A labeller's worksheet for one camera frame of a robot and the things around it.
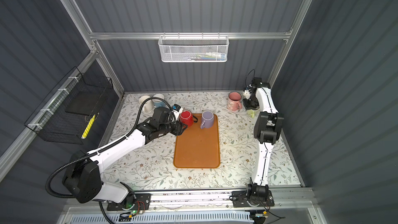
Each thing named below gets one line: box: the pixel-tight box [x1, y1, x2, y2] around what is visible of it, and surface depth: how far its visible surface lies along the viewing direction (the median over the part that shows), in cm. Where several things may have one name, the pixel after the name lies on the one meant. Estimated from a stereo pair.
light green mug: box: [246, 109, 256, 119], surface depth 96 cm
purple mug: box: [200, 110, 215, 130], surface depth 98 cm
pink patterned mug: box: [226, 91, 244, 112], surface depth 107 cm
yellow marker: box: [81, 114, 96, 139], surface depth 70 cm
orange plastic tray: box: [173, 113, 221, 169], surface depth 92 cm
